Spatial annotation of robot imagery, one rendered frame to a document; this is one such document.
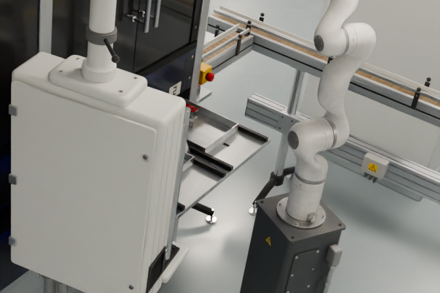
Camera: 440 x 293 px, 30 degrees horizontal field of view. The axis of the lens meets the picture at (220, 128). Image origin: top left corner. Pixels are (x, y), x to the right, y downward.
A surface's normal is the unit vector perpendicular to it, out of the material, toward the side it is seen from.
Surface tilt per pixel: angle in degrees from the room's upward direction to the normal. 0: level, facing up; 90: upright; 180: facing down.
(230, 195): 0
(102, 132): 90
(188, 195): 0
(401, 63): 90
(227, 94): 0
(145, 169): 90
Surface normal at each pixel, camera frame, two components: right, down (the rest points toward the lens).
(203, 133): 0.14, -0.83
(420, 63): -0.54, 0.39
